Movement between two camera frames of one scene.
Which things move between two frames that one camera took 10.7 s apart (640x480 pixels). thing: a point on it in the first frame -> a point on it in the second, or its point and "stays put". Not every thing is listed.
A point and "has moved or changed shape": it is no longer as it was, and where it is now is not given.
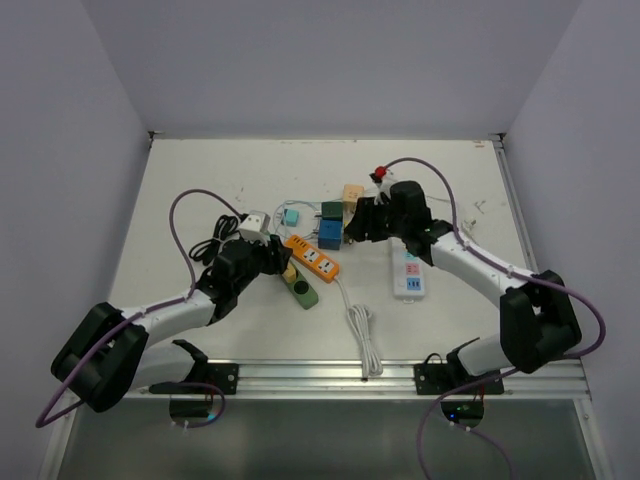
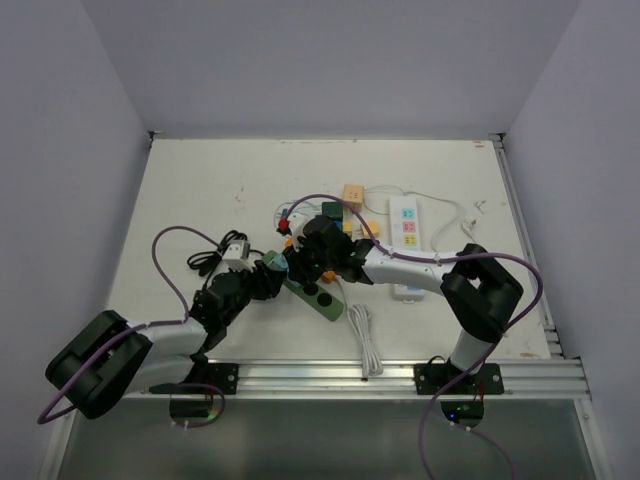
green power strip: x=302 y=291 has moved or changed shape
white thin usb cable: x=299 y=201 stays put
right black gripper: x=363 y=221 -> x=295 y=259
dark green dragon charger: x=332 y=211 stays put
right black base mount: x=433 y=377 stays put
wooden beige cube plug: x=351 y=193 stays put
